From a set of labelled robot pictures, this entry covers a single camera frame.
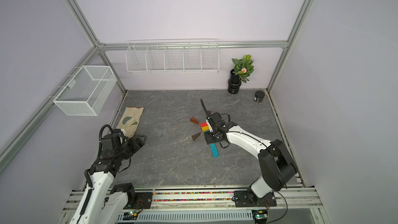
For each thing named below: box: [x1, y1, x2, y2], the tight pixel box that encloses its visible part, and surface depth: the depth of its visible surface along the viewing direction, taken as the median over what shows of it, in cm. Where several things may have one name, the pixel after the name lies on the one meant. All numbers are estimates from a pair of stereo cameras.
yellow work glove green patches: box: [116, 106, 145, 139], surface depth 107 cm
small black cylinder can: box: [253, 90, 266, 103], surface depth 115 cm
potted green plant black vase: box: [228, 54, 254, 94], surface depth 104 cm
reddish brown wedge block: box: [189, 116, 200, 125], surface depth 104 cm
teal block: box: [210, 143, 220, 158], surface depth 91 cm
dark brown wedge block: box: [191, 132, 202, 142], surface depth 98 cm
